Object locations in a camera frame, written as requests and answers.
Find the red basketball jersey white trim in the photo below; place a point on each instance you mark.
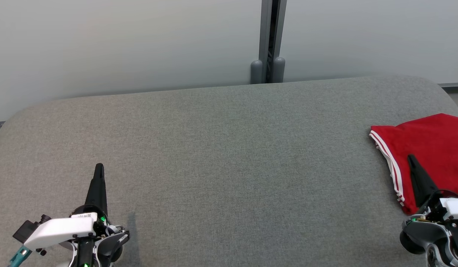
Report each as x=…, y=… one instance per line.
x=436, y=144

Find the grey metal partition post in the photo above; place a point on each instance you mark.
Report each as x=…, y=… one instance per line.
x=272, y=29

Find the teal left camera connector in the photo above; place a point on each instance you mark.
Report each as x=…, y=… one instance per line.
x=19, y=257

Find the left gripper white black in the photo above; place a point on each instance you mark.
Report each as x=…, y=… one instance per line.
x=58, y=230

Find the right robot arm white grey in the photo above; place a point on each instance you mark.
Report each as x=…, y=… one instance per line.
x=421, y=233

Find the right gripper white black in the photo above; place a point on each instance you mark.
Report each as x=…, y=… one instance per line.
x=453, y=207

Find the grey floor rail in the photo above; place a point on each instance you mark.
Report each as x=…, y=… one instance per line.
x=453, y=85

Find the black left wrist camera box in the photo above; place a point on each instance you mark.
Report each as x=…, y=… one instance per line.
x=25, y=231

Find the grey rounded post foot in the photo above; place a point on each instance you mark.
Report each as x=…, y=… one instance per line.
x=256, y=72
x=279, y=70

